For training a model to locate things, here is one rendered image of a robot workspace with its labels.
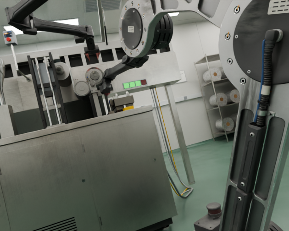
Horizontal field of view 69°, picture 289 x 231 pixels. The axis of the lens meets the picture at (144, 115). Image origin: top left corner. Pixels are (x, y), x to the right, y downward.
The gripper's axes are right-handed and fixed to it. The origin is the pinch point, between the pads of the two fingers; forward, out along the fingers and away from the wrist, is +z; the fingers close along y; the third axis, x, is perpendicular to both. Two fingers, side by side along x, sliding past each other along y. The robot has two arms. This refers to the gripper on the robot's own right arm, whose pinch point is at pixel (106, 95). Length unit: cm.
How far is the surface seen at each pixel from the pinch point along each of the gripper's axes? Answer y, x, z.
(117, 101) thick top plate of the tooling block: 6.2, -10.3, -1.8
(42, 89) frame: -44.4, 1.7, -18.0
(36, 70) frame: -46, 16, -23
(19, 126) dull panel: -77, 8, 31
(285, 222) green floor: 81, -125, -5
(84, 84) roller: -15.4, 9.0, -7.5
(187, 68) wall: 218, 185, 199
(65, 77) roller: -28.6, 16.0, -10.8
